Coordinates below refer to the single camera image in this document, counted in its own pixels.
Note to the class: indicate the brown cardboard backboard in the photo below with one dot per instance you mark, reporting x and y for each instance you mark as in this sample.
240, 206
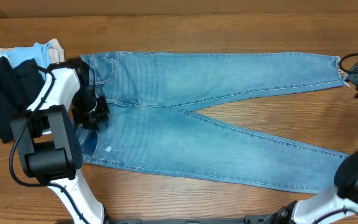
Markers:
66, 8

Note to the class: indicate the light blue folded garment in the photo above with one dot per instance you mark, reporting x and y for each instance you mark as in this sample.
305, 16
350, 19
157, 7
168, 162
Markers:
38, 52

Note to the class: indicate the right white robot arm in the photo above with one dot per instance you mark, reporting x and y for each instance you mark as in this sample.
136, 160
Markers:
337, 202

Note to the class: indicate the black folded garment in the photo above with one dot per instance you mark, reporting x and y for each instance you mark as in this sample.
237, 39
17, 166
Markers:
19, 87

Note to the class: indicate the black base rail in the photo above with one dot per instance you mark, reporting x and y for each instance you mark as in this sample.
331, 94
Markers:
191, 220

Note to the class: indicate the blue denim jeans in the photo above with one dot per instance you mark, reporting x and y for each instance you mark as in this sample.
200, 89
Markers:
155, 126

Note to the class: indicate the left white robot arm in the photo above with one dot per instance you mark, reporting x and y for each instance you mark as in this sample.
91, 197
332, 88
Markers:
46, 151

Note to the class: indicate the beige folded garment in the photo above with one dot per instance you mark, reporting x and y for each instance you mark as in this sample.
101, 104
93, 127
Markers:
54, 50

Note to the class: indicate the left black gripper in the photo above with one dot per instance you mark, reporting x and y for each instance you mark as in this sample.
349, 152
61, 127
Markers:
101, 115

